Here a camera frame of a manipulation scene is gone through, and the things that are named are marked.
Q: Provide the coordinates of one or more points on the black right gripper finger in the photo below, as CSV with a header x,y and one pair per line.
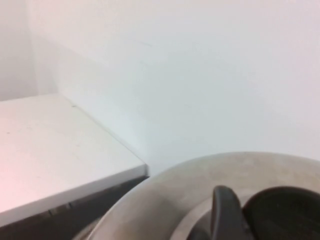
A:
x,y
226,215

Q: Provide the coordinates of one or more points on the steel pot lid black knob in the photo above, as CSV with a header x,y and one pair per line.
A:
x,y
175,187

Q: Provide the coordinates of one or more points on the white side table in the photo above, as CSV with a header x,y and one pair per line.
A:
x,y
50,150

